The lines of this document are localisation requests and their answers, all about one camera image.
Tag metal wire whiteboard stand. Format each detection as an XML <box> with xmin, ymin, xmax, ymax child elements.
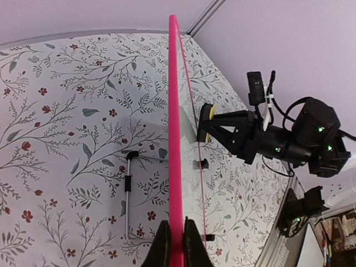
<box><xmin>122</xmin><ymin>150</ymin><xmax>170</xmax><ymax>240</ymax></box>

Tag floral patterned table mat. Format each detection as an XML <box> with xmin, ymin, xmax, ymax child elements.
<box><xmin>1</xmin><ymin>33</ymin><xmax>287</xmax><ymax>266</ymax></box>

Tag right aluminium frame post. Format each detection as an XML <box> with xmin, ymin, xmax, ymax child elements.
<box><xmin>186</xmin><ymin>0</ymin><xmax>226</xmax><ymax>38</ymax></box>

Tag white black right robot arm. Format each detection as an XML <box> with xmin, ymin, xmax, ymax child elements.
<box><xmin>197</xmin><ymin>97</ymin><xmax>351</xmax><ymax>178</ymax></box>

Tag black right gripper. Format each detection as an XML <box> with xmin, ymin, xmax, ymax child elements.
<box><xmin>207</xmin><ymin>111</ymin><xmax>265</xmax><ymax>164</ymax></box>

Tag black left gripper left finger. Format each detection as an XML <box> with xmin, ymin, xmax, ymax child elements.
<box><xmin>141</xmin><ymin>220</ymin><xmax>171</xmax><ymax>267</ymax></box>

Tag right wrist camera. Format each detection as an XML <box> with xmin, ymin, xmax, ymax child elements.
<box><xmin>246</xmin><ymin>70</ymin><xmax>276</xmax><ymax>131</ymax></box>

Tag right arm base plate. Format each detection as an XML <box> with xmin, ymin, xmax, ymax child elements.
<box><xmin>277</xmin><ymin>186</ymin><xmax>329</xmax><ymax>238</ymax></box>

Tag black stand foot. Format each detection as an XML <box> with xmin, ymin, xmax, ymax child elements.
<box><xmin>200</xmin><ymin>159</ymin><xmax>209</xmax><ymax>169</ymax></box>
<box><xmin>205</xmin><ymin>234</ymin><xmax>215</xmax><ymax>242</ymax></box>

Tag pink framed whiteboard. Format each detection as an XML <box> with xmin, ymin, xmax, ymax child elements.
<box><xmin>169</xmin><ymin>15</ymin><xmax>205</xmax><ymax>266</ymax></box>

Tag yellow whiteboard eraser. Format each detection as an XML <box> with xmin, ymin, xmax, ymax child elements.
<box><xmin>196</xmin><ymin>103</ymin><xmax>216</xmax><ymax>143</ymax></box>

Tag aluminium front rail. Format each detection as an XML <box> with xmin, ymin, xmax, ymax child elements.
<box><xmin>255</xmin><ymin>172</ymin><xmax>356</xmax><ymax>267</ymax></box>

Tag black right stand foot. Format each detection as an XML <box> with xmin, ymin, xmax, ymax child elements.
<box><xmin>200</xmin><ymin>159</ymin><xmax>209</xmax><ymax>169</ymax></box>

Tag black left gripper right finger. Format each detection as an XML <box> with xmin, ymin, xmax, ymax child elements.
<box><xmin>184</xmin><ymin>218</ymin><xmax>214</xmax><ymax>267</ymax></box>

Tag black left stand foot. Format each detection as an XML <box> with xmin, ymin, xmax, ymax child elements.
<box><xmin>205</xmin><ymin>234</ymin><xmax>215</xmax><ymax>242</ymax></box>

